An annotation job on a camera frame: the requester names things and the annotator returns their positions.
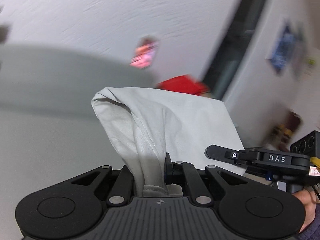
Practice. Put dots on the right hand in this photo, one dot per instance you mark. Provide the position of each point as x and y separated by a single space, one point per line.
309 201

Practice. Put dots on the pink smartphone on backrest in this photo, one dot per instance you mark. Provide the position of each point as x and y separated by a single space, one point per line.
145 52

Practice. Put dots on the white t-shirt with script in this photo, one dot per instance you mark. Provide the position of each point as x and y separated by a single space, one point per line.
145 125

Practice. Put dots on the red folded garment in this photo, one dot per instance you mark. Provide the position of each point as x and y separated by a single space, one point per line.
184 84

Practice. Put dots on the grey sofa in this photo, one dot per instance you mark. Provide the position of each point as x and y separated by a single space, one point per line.
49 131

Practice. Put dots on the dark window frame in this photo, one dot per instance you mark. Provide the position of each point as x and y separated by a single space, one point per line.
232 49

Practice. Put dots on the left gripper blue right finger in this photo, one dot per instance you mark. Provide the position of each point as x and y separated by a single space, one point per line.
187 176

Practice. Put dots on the blue wall poster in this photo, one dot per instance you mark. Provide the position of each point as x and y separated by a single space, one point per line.
289 50

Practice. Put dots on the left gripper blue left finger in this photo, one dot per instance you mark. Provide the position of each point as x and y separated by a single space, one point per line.
122 189

